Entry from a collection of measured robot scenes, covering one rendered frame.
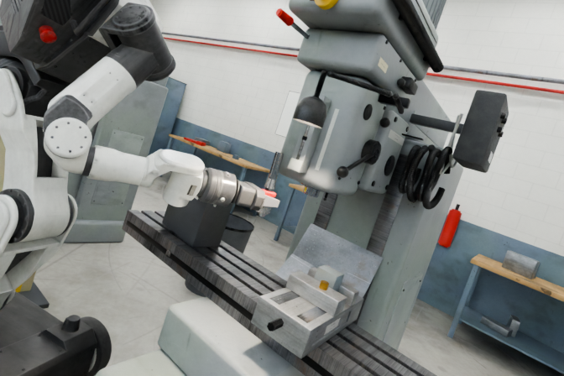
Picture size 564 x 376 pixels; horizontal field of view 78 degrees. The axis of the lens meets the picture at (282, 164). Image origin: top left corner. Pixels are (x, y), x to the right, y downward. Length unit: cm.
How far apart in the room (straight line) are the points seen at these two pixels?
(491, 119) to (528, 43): 447
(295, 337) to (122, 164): 53
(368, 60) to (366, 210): 64
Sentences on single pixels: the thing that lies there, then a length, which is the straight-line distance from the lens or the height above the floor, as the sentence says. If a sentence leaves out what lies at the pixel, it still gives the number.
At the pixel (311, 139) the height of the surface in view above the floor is 143.
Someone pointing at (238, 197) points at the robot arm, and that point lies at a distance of 89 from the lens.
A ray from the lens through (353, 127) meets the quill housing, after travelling 92.
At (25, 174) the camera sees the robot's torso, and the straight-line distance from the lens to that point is 113.
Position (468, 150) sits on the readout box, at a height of 155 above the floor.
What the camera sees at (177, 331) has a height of 84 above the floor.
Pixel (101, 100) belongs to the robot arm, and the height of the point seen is 136.
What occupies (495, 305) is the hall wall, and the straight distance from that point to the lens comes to 519.
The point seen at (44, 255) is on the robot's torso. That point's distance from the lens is 125.
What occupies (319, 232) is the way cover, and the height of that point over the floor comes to 111.
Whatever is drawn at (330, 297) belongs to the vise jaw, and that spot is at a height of 107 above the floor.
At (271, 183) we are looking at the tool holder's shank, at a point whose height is 129.
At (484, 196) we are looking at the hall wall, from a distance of 512.
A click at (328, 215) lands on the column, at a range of 141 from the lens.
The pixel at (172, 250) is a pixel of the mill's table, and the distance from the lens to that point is 126.
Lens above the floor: 140
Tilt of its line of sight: 3 degrees down
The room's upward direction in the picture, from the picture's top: 18 degrees clockwise
